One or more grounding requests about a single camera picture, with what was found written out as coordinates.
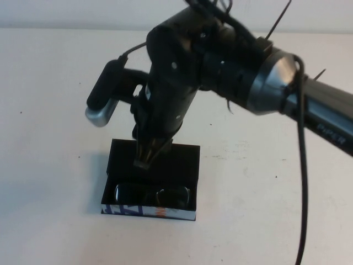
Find long dark hanging cable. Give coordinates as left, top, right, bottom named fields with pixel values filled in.
left=291, top=54, right=309, bottom=265

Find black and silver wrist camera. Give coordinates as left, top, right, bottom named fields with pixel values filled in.
left=84, top=59, right=130, bottom=128

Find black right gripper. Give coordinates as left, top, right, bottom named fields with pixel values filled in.
left=130, top=82, right=199, bottom=170

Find long black zip tie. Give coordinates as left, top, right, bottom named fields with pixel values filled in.
left=266, top=0, right=293, bottom=43

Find black framed glasses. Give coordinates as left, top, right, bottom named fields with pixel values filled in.
left=113, top=183, right=191, bottom=208

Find thin black camera cable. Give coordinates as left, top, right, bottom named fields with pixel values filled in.
left=117, top=42, right=147, bottom=61

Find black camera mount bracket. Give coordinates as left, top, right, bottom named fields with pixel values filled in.
left=120, top=68, right=150, bottom=104

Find black open box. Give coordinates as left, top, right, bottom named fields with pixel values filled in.
left=100, top=139, right=201, bottom=222

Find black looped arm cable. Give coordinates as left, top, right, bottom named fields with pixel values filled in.
left=184, top=0, right=250, bottom=30

